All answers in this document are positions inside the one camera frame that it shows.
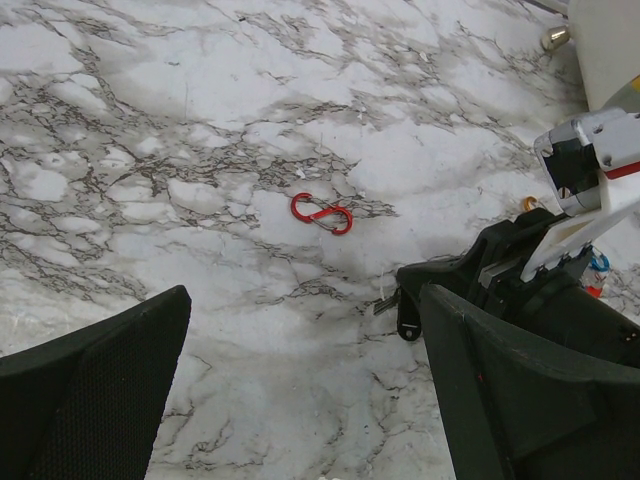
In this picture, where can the black key tag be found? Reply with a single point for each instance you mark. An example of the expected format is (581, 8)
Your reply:
(408, 322)

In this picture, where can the orange S carabiner upper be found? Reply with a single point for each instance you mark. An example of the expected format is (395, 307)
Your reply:
(530, 203)

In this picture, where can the silver key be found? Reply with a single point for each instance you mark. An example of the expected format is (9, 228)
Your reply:
(384, 304)

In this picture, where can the cream cylindrical drum holder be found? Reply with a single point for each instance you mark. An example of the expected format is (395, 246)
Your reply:
(606, 37)

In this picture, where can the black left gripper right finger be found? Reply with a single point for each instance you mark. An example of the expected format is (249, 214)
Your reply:
(516, 405)

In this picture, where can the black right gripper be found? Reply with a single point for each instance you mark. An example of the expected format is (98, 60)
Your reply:
(553, 305)

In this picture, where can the red key tag white label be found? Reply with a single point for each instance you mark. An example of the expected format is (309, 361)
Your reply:
(594, 283)

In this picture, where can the blue S carabiner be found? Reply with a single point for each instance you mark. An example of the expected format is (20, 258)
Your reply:
(599, 263)

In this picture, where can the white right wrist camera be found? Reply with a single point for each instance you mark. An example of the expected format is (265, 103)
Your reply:
(592, 164)

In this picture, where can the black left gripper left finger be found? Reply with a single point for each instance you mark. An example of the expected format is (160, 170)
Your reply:
(88, 405)

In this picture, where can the red S carabiner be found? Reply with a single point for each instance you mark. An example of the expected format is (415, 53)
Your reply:
(325, 210)

